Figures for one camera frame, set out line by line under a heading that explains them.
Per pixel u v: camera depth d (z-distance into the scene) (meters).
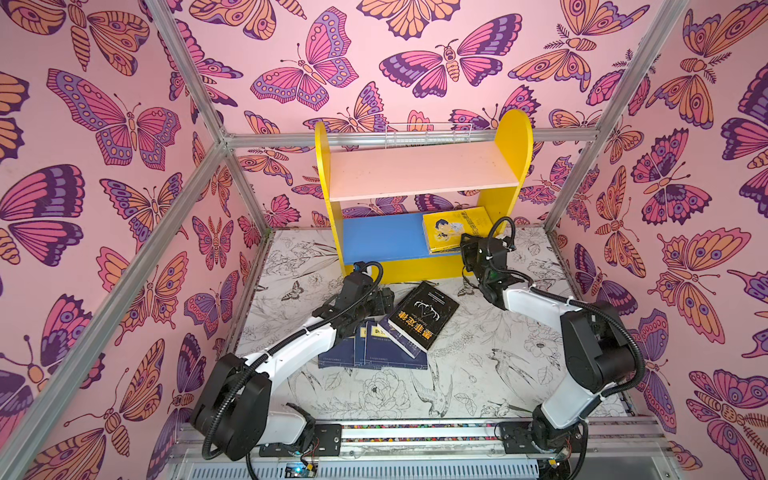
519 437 0.73
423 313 0.92
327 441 0.73
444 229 0.95
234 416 0.41
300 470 0.72
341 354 0.84
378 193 0.73
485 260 0.68
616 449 0.73
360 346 0.85
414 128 0.94
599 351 0.47
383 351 0.85
